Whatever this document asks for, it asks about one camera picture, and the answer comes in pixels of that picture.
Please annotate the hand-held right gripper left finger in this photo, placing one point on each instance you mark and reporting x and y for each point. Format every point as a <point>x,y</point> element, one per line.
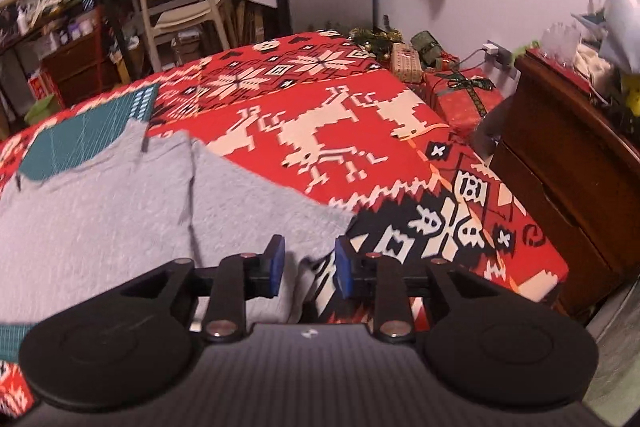
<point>275,264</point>

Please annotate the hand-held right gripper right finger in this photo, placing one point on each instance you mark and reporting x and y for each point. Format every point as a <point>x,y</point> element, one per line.
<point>342,267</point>

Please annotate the grey polo shirt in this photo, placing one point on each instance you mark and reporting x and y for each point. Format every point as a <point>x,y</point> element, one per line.
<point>125,217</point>

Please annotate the red patterned blanket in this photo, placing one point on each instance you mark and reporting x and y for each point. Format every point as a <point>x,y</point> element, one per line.
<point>350,107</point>

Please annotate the red gift box with ribbon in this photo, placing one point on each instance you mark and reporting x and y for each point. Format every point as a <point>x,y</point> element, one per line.
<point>450,107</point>

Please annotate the kraft patterned gift box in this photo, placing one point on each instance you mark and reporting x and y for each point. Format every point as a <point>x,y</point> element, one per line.
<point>407,63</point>

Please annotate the green tinsel garland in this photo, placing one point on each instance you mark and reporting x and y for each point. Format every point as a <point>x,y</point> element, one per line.
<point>375,39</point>

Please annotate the green cutting mat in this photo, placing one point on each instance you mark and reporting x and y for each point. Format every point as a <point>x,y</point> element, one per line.
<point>80,142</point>

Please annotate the olive green pouch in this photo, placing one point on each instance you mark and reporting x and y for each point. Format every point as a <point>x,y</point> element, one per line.
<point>427,49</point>

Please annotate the dark wooden nightstand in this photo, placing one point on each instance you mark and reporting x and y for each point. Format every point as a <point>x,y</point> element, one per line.
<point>550,147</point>

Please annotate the green waste bin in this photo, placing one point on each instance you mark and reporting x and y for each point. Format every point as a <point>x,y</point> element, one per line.
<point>42,109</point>

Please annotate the brown wooden drawer cabinet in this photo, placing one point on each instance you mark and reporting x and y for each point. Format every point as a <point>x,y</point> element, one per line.
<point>75,67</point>

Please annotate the red and white box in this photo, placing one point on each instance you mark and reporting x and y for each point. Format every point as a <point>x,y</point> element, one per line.
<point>37,87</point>

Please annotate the clear plastic ornament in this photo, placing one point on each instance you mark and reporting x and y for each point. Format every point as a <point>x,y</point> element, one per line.
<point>562,44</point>

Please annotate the yellow plush toy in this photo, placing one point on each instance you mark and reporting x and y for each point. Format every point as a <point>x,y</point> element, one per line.
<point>632,94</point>

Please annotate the white wall charger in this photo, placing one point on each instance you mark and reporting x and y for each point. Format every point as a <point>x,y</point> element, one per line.
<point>492,51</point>

